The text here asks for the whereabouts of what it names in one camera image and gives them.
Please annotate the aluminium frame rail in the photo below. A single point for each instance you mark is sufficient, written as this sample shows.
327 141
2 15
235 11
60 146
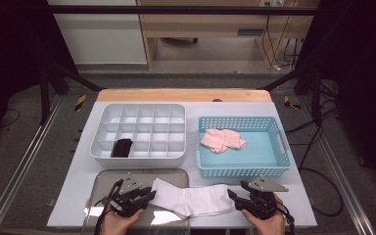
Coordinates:
352 196
26 156

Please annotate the blue perforated plastic basket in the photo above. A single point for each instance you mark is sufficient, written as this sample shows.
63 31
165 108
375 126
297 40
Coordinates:
241 172

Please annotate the person's right hand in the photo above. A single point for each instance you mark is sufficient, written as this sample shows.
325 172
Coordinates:
269 226

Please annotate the translucent grey box lid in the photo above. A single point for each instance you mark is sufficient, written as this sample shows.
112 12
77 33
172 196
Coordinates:
173 174

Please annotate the black metal stand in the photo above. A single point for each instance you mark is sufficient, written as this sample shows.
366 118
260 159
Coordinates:
44 98
316 98

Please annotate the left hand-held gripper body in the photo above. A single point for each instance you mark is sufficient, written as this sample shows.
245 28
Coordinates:
129 202

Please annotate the black curtain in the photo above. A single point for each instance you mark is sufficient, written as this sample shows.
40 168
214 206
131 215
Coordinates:
365 65
13 49

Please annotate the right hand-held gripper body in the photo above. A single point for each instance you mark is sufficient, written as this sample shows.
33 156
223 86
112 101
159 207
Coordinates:
261 202

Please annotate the black horizontal frame bar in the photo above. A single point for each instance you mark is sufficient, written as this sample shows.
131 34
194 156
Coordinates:
176 10

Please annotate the person's left hand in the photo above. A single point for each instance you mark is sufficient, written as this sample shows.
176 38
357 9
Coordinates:
119 226

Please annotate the white cabinet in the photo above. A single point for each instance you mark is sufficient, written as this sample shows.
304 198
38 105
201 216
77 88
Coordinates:
101 39

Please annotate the white divided storage box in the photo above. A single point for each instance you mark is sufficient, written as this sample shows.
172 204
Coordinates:
137 162

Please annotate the wooden desk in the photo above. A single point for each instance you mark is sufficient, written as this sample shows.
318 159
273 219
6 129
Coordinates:
209 24

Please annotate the white power strip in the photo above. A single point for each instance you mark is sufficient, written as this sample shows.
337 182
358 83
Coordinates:
275 2

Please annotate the pale grey table mat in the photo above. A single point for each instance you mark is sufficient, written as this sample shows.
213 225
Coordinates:
75 196

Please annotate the yellow black striped tape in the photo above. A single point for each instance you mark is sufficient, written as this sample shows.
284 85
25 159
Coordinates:
80 103
290 103

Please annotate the pink sock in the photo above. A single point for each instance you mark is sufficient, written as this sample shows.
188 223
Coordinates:
235 138
213 140

